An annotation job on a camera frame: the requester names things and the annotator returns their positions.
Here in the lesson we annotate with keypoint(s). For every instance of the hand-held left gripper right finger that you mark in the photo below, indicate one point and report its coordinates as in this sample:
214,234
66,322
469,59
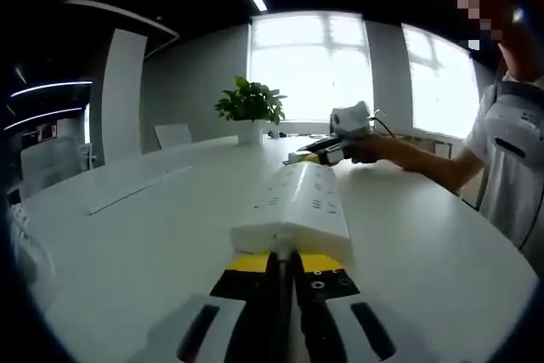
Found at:
327,320

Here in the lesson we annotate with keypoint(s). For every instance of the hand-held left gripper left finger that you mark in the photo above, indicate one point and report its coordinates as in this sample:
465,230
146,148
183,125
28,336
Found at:
238,316

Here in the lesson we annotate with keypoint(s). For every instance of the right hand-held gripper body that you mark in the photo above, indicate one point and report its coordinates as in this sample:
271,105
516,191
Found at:
353,120

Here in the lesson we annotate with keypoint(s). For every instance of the small white charger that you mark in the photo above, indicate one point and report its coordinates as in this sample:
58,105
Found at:
294,158

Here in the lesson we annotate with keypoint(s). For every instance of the white power strip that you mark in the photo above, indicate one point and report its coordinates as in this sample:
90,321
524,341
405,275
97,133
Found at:
306,205

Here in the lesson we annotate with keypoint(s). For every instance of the small white desk object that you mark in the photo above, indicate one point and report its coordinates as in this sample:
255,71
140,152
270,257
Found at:
274,134

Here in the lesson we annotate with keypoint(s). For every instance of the white desk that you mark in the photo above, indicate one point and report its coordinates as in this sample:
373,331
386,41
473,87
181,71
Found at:
404,244

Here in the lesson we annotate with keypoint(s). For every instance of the curved ceiling light strip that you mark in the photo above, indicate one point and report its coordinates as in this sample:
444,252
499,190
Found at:
51,87
42,118

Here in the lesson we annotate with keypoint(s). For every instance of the person's right hand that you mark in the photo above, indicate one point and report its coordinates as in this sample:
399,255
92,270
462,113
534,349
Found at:
369,149

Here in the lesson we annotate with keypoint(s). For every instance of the wide bright window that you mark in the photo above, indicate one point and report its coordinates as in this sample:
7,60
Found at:
310,69

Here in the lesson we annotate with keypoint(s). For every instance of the potted green plant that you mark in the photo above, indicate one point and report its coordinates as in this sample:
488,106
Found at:
251,103

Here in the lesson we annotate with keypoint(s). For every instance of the narrow bright window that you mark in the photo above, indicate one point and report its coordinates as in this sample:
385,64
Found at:
442,86

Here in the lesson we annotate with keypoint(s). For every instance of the small white chair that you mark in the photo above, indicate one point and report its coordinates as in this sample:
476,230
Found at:
172,135

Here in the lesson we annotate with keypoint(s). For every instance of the grey chest-worn device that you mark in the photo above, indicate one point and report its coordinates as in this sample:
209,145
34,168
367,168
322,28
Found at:
516,125

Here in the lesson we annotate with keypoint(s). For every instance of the person's white shirt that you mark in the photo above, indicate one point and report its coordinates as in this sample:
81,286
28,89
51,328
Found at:
501,201

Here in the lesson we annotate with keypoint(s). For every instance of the person's head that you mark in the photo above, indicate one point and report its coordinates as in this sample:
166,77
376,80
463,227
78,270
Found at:
520,65

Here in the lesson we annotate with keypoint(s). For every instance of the white armrest office chair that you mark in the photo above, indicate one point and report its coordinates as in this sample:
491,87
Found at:
87,157

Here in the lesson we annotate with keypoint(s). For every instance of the large white mesh chair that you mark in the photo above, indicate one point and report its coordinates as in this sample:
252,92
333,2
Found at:
49,165

